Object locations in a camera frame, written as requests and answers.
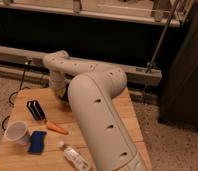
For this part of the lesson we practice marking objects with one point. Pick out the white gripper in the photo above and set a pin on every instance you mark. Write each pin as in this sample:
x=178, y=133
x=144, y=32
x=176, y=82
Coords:
x=57, y=82

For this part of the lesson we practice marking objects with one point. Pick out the black ceramic bowl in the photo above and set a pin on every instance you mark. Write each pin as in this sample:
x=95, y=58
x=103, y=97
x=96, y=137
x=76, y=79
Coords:
x=65, y=97

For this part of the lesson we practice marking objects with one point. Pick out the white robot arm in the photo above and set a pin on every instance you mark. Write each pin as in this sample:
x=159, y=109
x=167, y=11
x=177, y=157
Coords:
x=90, y=87

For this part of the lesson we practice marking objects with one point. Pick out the orange toy carrot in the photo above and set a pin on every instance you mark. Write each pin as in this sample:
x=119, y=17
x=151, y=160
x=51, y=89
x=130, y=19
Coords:
x=52, y=126

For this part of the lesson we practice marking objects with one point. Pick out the blue sponge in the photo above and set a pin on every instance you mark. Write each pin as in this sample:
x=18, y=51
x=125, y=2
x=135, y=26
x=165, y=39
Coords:
x=37, y=142

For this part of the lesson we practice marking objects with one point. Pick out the white plastic cup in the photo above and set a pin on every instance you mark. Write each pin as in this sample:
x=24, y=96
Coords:
x=17, y=132

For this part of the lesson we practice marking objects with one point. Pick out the clear plastic bottle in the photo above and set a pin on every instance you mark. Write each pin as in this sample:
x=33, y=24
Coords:
x=74, y=157

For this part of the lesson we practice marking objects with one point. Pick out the metal rod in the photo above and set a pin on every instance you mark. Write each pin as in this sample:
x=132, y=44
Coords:
x=151, y=64

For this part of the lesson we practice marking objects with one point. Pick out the grey metal rail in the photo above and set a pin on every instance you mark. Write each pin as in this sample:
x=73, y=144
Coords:
x=135, y=74

